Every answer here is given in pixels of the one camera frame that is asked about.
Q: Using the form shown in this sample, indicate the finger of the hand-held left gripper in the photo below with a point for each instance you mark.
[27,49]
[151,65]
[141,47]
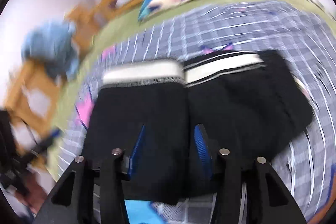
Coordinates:
[46,142]

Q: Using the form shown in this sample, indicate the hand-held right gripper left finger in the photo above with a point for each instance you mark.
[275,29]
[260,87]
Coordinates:
[137,149]

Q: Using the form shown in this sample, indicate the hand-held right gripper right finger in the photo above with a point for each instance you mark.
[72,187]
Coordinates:
[200,146]

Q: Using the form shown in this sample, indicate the black pants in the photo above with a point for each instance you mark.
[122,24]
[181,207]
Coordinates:
[162,119]

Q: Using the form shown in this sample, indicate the light blue fleece garment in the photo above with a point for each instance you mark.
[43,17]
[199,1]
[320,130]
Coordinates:
[50,48]

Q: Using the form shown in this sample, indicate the grey checkered blanket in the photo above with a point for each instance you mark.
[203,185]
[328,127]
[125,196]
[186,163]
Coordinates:
[236,29]

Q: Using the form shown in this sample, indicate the wooden bed frame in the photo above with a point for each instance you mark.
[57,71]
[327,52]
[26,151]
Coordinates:
[29,87]

